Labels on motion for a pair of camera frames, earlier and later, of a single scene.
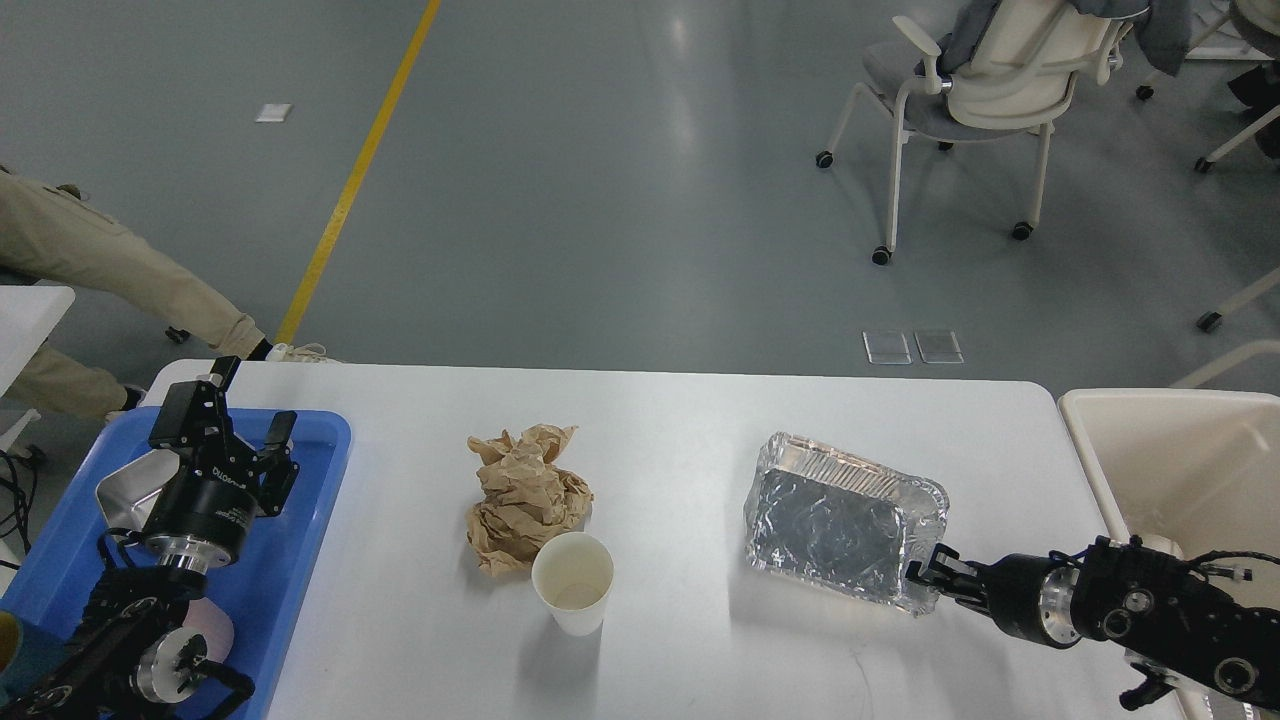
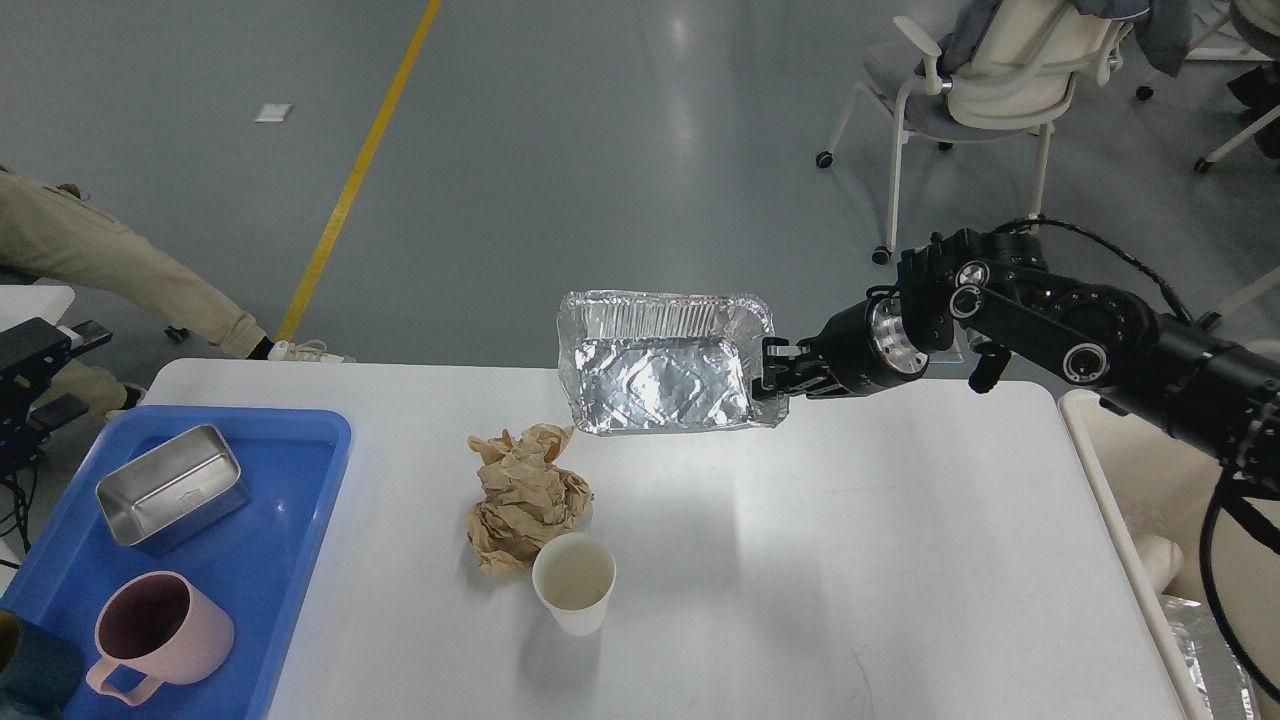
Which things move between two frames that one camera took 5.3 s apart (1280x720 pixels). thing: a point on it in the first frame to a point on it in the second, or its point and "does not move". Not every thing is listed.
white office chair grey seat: x=1020 y=83 does not move
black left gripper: x=205 y=516 to x=25 y=353
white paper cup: x=572 y=573 does not move
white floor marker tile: x=273 y=112 does not move
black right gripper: x=1029 y=596 to x=867 y=345
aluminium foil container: x=827 y=516 to x=638 y=361
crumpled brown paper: x=527 y=499 does not move
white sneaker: x=305 y=353 does not move
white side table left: x=28 y=314 does not move
